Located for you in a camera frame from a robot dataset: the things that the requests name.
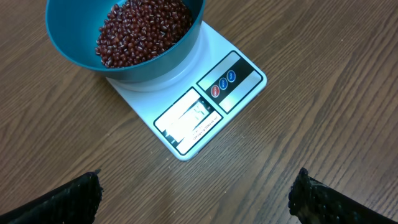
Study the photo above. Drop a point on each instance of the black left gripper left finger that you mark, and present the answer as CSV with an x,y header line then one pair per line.
x,y
77,201

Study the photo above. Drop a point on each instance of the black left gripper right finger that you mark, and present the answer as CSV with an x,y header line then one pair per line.
x,y
314,202

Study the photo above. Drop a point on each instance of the white digital kitchen scale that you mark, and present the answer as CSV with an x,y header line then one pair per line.
x,y
191,104

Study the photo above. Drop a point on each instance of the blue plastic bowl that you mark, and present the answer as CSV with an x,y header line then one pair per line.
x,y
73,27

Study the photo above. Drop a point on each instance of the red adzuki beans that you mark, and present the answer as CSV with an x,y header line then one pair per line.
x,y
140,30

